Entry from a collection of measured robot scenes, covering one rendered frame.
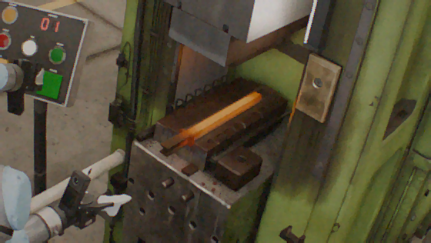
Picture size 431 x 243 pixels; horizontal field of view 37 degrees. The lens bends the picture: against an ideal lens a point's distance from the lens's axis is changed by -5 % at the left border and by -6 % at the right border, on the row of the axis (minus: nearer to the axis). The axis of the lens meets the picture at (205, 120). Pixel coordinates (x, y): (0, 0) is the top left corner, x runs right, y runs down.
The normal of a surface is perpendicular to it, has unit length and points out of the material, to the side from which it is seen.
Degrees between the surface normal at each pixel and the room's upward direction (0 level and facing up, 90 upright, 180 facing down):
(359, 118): 90
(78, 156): 0
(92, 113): 0
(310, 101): 90
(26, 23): 60
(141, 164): 90
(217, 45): 90
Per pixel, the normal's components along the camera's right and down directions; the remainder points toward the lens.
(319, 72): -0.63, 0.36
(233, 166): 0.16, -0.81
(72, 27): -0.14, 0.05
